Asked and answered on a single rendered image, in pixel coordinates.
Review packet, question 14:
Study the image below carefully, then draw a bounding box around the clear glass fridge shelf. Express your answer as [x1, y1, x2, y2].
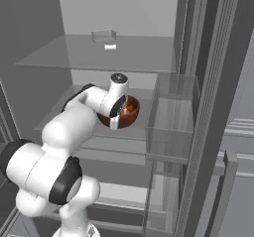
[14, 34, 182, 74]
[34, 83, 157, 142]

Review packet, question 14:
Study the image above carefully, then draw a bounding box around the brown bowl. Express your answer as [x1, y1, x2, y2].
[96, 94, 141, 130]

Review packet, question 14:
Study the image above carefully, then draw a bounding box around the grey fridge drawer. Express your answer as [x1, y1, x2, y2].
[73, 137, 151, 209]

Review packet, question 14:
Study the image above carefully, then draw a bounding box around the clear fridge door bin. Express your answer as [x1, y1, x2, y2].
[145, 73, 201, 166]
[141, 161, 187, 237]

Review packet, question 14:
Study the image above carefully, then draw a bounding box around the clear plastic container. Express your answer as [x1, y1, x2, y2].
[90, 28, 118, 44]

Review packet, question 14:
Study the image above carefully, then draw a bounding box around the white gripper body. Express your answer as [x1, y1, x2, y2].
[109, 114, 120, 131]

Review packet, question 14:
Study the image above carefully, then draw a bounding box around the grey cupboard door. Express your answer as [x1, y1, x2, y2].
[194, 115, 254, 237]

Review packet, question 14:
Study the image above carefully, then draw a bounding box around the grey fridge door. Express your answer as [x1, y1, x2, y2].
[173, 0, 254, 237]

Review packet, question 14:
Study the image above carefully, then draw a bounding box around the grey bar handle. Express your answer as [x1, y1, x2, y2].
[209, 149, 240, 237]

